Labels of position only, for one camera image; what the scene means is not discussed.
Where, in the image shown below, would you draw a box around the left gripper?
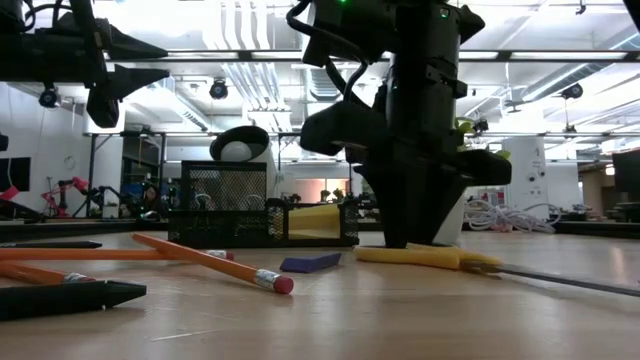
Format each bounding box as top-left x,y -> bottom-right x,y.
54,17 -> 172,129

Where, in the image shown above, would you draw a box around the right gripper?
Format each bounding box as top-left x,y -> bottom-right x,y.
349,97 -> 512,249

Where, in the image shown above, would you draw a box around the yellow handled scissors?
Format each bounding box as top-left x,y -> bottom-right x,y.
352,243 -> 640,299

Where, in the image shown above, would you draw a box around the yellow sticky note pad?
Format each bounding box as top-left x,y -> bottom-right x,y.
288,203 -> 342,240

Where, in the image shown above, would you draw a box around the purple eraser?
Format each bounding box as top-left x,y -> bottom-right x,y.
278,251 -> 343,275

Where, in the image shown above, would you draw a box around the orange pencil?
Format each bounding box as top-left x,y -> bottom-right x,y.
0,262 -> 96,286
130,232 -> 295,295
0,247 -> 235,263

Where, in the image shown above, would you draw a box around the black pen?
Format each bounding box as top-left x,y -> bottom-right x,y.
0,279 -> 148,322
0,240 -> 104,250

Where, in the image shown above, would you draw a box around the black mesh desk organizer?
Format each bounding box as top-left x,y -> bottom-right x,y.
166,159 -> 360,250

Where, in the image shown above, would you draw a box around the green plant in white pot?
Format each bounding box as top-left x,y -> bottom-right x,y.
433,116 -> 512,246

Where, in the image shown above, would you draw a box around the black overhead rig beam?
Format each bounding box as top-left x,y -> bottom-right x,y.
107,48 -> 640,64

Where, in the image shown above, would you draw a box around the white pillar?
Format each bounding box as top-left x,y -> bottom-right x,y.
502,137 -> 549,221

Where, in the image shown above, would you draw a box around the black monitor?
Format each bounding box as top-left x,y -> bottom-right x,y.
612,149 -> 640,194

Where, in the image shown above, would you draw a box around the white lamp cable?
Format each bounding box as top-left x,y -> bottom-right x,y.
463,199 -> 556,235

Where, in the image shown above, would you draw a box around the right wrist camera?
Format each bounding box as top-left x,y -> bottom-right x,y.
298,99 -> 392,157

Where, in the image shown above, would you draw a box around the black distant rig frame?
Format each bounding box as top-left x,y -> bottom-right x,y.
82,130 -> 640,221

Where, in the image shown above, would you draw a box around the black aluminium table frame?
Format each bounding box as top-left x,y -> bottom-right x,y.
0,218 -> 640,242

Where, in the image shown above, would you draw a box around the black right camera cable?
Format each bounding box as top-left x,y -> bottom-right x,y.
285,0 -> 371,104

